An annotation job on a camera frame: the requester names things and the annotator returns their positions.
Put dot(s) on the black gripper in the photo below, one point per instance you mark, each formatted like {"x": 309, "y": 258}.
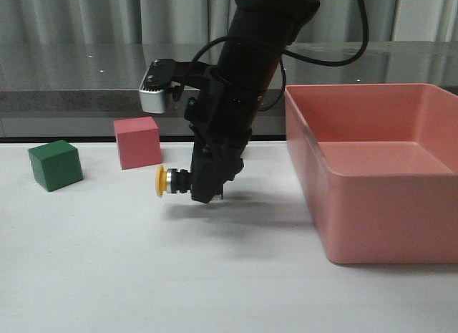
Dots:
{"x": 221, "y": 120}

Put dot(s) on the yellow push button switch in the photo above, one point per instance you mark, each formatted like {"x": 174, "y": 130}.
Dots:
{"x": 172, "y": 181}

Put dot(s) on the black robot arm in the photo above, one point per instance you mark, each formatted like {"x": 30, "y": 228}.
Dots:
{"x": 259, "y": 32}

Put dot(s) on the pink cube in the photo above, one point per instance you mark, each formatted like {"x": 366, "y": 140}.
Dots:
{"x": 138, "y": 142}

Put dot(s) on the left green cube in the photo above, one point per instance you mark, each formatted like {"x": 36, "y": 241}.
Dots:
{"x": 55, "y": 165}

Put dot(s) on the pink plastic bin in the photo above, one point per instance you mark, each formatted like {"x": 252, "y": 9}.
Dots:
{"x": 377, "y": 165}

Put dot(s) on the grey stone counter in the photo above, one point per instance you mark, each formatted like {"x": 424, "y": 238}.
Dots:
{"x": 77, "y": 91}

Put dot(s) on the grey curtain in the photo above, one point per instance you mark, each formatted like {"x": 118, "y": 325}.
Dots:
{"x": 195, "y": 21}

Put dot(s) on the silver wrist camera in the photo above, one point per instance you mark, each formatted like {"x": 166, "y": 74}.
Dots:
{"x": 160, "y": 84}

